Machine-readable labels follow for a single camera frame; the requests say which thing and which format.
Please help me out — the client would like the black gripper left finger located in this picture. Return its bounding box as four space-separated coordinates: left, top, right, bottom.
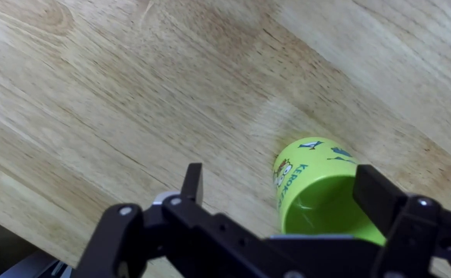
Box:
75 162 268 278

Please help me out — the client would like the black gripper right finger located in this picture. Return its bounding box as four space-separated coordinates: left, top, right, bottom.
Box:
352 164 451 278

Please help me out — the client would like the yellow-green printed mug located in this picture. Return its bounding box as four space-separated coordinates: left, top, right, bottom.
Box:
271 136 389 247

